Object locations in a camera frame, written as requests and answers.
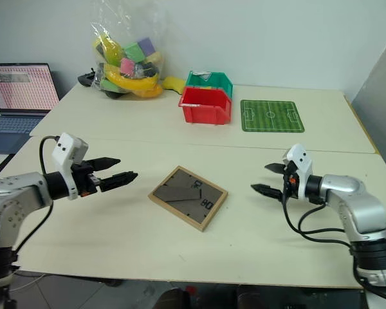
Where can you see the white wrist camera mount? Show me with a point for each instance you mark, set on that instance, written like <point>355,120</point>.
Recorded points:
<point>66,151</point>
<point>300,164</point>

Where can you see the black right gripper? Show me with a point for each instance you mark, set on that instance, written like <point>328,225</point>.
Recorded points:
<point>291,181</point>

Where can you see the wooden picture frame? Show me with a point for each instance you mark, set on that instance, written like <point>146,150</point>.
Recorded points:
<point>188,198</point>

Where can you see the green plastic storage bin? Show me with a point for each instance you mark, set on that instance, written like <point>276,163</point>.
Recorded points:
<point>212,80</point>

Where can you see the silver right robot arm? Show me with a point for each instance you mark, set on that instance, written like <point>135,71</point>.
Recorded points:
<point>357,206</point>

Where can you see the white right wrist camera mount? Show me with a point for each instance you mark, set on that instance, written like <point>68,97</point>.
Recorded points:
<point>300,164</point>

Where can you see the black remote controller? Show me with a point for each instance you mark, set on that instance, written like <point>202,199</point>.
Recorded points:
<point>87,79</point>

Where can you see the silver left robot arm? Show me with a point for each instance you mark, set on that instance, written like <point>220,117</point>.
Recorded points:
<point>16,193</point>

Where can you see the clear bag of toys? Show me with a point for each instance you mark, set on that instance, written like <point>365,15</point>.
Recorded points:
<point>128,67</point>

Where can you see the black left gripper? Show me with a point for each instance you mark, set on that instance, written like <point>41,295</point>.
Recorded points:
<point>85,178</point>

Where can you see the red plastic storage bin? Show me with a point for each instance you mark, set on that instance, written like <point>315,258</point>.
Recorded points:
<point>206,107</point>

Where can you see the open laptop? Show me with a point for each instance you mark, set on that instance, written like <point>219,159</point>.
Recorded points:
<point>16,99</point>

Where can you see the green soccer field mat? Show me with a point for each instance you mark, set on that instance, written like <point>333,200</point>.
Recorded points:
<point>272,116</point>

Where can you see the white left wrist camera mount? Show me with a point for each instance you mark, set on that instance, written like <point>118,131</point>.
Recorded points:
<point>66,151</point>

